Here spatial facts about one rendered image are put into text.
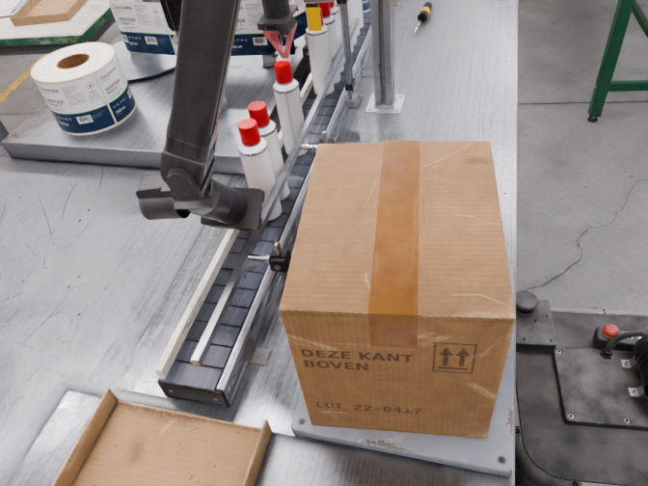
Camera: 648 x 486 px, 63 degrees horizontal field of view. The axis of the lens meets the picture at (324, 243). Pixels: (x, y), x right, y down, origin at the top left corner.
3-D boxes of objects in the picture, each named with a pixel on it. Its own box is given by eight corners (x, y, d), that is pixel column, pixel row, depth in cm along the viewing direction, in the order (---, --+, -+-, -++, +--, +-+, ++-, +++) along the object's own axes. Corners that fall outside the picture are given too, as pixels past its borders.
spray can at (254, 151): (261, 203, 106) (237, 114, 91) (285, 205, 104) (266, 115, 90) (252, 221, 102) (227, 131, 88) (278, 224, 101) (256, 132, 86)
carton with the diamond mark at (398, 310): (336, 267, 96) (317, 142, 76) (472, 270, 91) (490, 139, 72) (310, 426, 75) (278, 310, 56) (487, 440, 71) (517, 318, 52)
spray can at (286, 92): (289, 143, 119) (273, 57, 105) (311, 145, 118) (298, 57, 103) (283, 157, 116) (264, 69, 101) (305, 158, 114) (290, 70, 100)
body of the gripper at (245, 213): (209, 187, 89) (188, 177, 82) (266, 191, 87) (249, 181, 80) (204, 226, 89) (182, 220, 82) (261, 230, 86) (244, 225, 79)
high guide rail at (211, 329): (355, 23, 144) (354, 17, 143) (359, 23, 143) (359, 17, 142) (193, 364, 73) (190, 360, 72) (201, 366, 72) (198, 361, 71)
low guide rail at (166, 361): (330, 41, 149) (330, 35, 148) (335, 41, 149) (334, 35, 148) (158, 376, 78) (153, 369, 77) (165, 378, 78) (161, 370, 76)
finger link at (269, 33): (267, 63, 120) (259, 21, 113) (277, 48, 125) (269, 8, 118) (296, 63, 118) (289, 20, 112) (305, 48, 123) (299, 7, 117)
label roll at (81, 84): (111, 86, 149) (90, 36, 138) (150, 107, 138) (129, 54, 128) (45, 119, 140) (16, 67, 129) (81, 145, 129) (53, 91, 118)
